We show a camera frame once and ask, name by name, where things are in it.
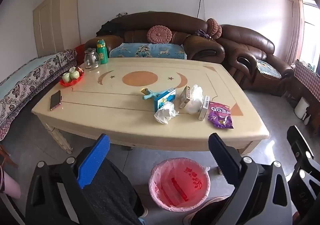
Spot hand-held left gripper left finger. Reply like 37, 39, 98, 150
25, 133, 110, 225

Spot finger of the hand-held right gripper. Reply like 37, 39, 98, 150
287, 125, 314, 166
288, 168, 320, 213

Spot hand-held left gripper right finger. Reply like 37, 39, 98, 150
208, 133, 293, 225

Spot purple snack packet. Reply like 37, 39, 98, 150
207, 101, 234, 129

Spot waste bin with pink bag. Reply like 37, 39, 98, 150
149, 158, 211, 213

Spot white slim carton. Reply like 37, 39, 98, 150
198, 95, 210, 121

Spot beige small carton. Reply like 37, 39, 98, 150
179, 86, 191, 109

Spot blue printed carton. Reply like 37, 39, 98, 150
153, 88, 176, 113

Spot person's left leg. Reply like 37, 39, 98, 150
81, 157, 145, 225

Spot white appliance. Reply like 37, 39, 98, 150
294, 96, 309, 120

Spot person's right shoe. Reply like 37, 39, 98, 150
183, 196, 227, 225

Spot person's shoe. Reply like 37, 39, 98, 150
183, 196, 227, 225
136, 204, 151, 218

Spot cream coffee table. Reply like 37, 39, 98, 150
31, 57, 270, 155

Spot checkered cloth side table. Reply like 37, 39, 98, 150
293, 59, 320, 106

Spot person's left shoe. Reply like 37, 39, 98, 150
136, 204, 151, 218

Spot pink-edged smartphone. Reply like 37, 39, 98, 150
50, 90, 62, 111

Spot red tray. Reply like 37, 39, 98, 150
59, 66, 85, 87

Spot blue armchair seat cover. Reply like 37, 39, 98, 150
254, 59, 283, 79

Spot pink bottle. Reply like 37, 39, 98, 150
0, 165, 22, 200

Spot wooden stool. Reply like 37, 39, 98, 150
0, 143, 18, 168

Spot glass pitcher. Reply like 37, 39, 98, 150
83, 48, 101, 70

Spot floral covered bench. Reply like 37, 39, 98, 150
0, 48, 78, 141

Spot green water bottle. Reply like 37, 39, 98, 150
96, 39, 109, 65

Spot red cloth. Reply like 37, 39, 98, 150
75, 44, 87, 65

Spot window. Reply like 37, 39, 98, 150
302, 0, 320, 76

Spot brown leather armchair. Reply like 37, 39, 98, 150
219, 24, 294, 97

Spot pink curtain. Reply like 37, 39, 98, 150
284, 0, 304, 66

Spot blue printed sofa blanket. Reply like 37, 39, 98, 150
109, 42, 188, 60

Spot purple crocheted item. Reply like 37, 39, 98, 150
195, 29, 212, 39

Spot pink round cushion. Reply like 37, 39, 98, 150
206, 18, 223, 40
146, 25, 173, 44

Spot black garment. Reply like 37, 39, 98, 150
96, 21, 123, 38

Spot cream wardrobe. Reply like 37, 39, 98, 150
33, 0, 81, 57

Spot brown leather sofa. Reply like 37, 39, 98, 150
85, 11, 226, 68

